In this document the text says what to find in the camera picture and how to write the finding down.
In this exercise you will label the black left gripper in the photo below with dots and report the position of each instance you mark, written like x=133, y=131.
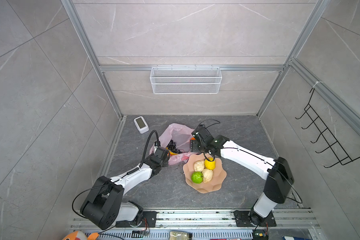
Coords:
x=166, y=162

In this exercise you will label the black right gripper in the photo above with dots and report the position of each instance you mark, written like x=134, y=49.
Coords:
x=196, y=142

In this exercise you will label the pink plastic bag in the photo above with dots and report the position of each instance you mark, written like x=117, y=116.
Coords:
x=182, y=136

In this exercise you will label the yellow fake lemon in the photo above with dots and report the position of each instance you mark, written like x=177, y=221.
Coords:
x=210, y=163

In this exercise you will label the beige fake potato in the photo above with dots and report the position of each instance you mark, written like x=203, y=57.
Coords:
x=199, y=166

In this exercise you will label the pink scalloped plastic bowl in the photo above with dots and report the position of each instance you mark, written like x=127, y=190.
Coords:
x=215, y=184

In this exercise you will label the green fake fruit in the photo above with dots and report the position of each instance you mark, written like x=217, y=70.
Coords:
x=197, y=177

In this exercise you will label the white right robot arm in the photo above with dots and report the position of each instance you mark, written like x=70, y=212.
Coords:
x=276, y=172

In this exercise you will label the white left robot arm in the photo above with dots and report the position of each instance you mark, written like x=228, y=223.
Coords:
x=104, y=203

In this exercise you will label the black fake grapes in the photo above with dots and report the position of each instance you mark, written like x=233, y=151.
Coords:
x=172, y=146

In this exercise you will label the small white digital clock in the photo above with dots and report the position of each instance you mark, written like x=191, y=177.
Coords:
x=141, y=124

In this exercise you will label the orange plush toy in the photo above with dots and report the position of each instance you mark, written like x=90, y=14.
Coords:
x=78, y=235

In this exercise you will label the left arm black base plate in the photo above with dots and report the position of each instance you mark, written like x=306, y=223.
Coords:
x=146, y=219

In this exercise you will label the white wire mesh basket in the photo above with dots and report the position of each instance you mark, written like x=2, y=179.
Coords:
x=185, y=80

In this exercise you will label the aluminium mounting rail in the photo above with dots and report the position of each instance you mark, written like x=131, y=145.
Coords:
x=212, y=224

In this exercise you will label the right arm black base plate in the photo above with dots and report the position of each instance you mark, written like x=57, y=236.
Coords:
x=246, y=219

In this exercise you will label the black wire hook rack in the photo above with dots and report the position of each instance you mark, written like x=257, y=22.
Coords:
x=325, y=135

